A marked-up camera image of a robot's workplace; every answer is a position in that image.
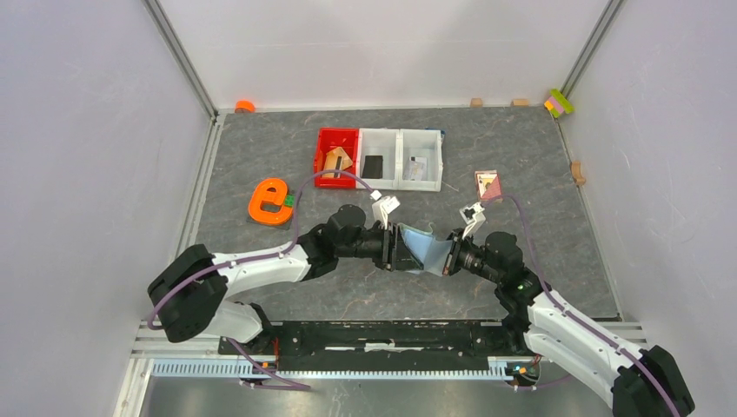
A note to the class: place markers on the red playing card box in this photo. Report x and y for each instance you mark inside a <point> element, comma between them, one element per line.
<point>488,185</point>

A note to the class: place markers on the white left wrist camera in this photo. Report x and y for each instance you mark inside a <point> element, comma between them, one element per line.
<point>383,206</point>

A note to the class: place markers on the gold credit card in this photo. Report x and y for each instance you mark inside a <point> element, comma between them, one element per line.
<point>333,164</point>
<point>343,156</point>

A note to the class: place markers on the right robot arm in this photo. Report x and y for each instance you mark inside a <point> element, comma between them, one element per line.
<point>630,379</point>

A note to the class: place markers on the white bin left compartment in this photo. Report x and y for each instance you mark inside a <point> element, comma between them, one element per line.
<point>379,142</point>

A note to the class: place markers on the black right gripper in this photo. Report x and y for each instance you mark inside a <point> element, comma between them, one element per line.
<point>456,244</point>

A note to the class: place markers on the multicolour toy brick stack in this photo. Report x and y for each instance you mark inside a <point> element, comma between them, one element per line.
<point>557,104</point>

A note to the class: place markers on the red plastic bin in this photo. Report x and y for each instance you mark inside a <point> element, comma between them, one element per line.
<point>336,149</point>

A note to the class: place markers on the white bin right compartment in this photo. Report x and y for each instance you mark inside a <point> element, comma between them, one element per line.
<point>422,142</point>

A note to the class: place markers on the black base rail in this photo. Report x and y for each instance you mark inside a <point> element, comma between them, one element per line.
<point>474,337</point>

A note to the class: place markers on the orange curved toy track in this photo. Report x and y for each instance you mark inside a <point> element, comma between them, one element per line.
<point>268,204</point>

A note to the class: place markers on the wooden arch block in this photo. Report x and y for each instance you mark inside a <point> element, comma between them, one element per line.
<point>577,173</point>

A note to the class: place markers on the black card in bin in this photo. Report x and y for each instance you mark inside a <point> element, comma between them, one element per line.
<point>372,167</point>

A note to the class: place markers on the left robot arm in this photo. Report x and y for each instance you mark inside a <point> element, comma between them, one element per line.
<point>191,296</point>

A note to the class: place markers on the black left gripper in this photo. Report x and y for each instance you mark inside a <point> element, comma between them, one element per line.
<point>395,253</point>

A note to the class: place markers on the white bin compartment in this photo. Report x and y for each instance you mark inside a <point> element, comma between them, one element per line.
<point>422,142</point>
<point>379,142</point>

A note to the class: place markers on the silver credit card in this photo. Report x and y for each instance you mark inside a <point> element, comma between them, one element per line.
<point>415,169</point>

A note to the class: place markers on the orange tape roll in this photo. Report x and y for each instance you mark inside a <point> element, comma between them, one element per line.
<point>244,106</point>

